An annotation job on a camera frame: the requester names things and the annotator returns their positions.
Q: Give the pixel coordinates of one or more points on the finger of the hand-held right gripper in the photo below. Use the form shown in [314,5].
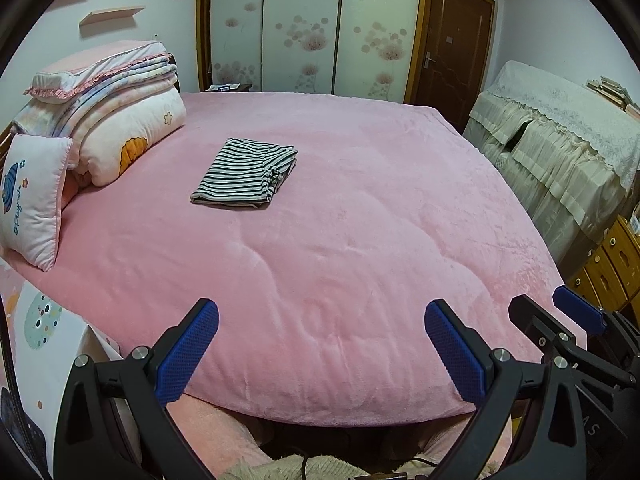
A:
[577,307]
[530,317]

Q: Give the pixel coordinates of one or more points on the dark bedside table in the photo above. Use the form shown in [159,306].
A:
[227,88]

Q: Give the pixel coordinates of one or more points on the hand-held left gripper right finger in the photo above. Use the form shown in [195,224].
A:
[457,355]

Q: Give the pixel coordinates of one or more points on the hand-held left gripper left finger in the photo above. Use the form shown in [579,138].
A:
[187,345]

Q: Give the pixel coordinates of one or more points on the stack of books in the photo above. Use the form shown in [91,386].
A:
[612,92]

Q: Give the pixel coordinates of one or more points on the person's pink fuzzy pants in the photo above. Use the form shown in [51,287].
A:
[215,425]

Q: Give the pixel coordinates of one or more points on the pink fleece bed blanket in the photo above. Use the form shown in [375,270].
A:
[325,285]

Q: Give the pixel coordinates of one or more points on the brown wooden headboard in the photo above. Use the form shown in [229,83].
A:
[174,72]

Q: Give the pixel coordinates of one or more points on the pink wall shelf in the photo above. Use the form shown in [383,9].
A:
[112,15]

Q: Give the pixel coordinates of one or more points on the floral sliding-door wardrobe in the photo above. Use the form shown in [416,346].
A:
[310,25]

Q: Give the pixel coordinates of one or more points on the striped long-sleeve shirt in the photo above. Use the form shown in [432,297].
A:
[240,175]

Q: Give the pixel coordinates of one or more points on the cartoon print white cover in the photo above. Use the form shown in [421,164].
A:
[35,350]

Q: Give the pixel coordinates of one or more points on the pink cartoon pillow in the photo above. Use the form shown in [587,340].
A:
[32,200]

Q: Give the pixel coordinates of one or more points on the brown wooden door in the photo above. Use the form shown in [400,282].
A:
[455,45]

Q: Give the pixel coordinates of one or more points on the person's cream fuzzy sweater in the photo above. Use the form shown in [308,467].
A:
[340,467]

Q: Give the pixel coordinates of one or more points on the cream lace furniture cover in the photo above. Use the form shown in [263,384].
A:
[560,160]

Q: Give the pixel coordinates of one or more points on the yellow wooden drawer cabinet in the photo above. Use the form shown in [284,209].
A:
[610,270]

